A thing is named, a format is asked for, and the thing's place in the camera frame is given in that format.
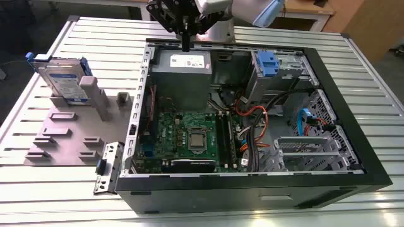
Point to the wooden desk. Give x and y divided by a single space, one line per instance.
319 7

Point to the hard disk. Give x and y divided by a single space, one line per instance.
65 80

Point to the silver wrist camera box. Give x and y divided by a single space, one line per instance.
215 6

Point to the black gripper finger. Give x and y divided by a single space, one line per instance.
161 19
209 22

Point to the hinged expansion slot bracket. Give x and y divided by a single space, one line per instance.
110 151

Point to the black RAM slot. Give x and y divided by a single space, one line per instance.
222 139
233 142

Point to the grey optical drive cage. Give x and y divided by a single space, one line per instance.
269 87

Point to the grey parts rack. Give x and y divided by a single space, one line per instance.
79 132

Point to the grey power supply unit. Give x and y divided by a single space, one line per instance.
181 89

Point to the black graphics card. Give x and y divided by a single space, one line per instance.
190 165

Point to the blue drive latch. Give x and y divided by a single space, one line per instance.
267 63

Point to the green motherboard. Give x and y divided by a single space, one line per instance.
170 142

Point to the silver disk bay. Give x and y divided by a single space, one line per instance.
315 154

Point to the black chair base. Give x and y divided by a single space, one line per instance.
399 49

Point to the CPU socket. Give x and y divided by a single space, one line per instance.
198 129

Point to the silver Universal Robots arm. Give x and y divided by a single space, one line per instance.
221 30

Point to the white table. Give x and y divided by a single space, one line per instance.
146 11

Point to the silver CPU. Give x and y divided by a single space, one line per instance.
198 141

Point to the wooden cabinet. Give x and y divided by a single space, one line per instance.
363 23

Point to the black open PC case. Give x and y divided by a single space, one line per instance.
221 196

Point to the black office chair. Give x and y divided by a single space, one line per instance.
15 23

